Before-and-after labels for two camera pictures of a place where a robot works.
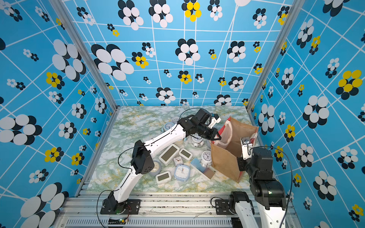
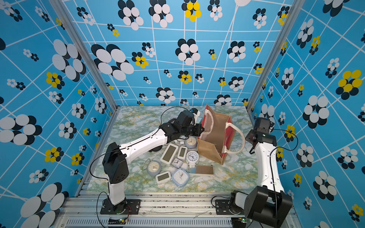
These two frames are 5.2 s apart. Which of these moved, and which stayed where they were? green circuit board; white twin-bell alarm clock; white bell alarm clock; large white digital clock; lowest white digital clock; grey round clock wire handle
Moved: white twin-bell alarm clock; white bell alarm clock
Stayed: green circuit board; lowest white digital clock; grey round clock wire handle; large white digital clock
